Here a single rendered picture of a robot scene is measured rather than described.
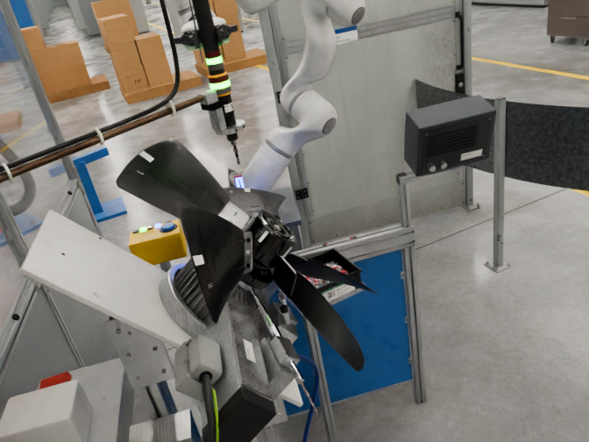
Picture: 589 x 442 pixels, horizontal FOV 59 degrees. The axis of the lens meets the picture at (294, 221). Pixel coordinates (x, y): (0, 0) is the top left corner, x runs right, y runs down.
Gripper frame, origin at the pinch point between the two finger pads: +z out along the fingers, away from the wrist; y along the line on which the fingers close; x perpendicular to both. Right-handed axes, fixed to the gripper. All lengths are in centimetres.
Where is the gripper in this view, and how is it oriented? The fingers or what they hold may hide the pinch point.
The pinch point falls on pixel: (207, 37)
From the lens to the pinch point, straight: 117.6
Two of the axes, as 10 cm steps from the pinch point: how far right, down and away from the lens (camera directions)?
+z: 2.1, 4.4, -8.8
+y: -9.6, 2.4, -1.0
